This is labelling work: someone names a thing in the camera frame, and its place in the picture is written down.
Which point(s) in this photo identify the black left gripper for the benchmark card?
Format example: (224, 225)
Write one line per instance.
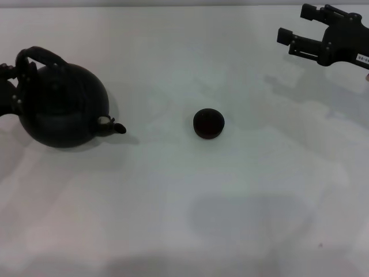
(7, 96)

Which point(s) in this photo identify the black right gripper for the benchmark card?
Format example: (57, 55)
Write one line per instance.
(348, 40)

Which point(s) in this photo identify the black round teapot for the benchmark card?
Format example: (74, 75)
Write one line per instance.
(66, 109)

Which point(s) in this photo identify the small black teacup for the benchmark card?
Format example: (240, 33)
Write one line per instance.
(208, 123)

